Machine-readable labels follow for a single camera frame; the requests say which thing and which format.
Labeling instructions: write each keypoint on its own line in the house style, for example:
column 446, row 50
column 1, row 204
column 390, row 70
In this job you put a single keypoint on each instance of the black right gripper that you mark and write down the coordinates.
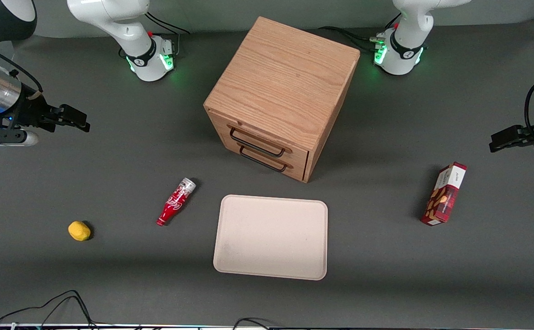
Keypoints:
column 28, row 112

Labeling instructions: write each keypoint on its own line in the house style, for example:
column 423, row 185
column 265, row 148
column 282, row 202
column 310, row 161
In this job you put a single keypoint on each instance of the red coke bottle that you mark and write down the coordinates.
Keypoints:
column 175, row 204

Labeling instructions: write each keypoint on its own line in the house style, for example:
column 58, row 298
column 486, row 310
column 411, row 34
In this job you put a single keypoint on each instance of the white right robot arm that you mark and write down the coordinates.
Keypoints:
column 124, row 27

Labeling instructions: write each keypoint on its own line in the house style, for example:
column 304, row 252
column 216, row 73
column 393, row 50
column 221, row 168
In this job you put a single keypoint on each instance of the beige plastic tray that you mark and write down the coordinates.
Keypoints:
column 271, row 236

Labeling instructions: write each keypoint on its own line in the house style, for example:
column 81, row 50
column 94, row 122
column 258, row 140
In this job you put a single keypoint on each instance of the red plaid cookie box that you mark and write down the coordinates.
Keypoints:
column 445, row 195

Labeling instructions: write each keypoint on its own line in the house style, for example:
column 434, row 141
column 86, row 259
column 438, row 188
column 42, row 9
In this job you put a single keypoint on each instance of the yellow lemon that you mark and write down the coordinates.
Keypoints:
column 79, row 230

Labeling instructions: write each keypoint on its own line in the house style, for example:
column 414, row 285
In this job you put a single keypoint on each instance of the wooden drawer front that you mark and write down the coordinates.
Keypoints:
column 294, row 166
column 257, row 133

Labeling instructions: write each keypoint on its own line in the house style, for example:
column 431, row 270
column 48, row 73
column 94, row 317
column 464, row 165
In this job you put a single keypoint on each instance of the wooden drawer cabinet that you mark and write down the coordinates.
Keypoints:
column 285, row 78

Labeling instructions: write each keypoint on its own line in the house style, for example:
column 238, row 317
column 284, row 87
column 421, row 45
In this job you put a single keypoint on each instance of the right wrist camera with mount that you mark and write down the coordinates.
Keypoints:
column 5, row 137

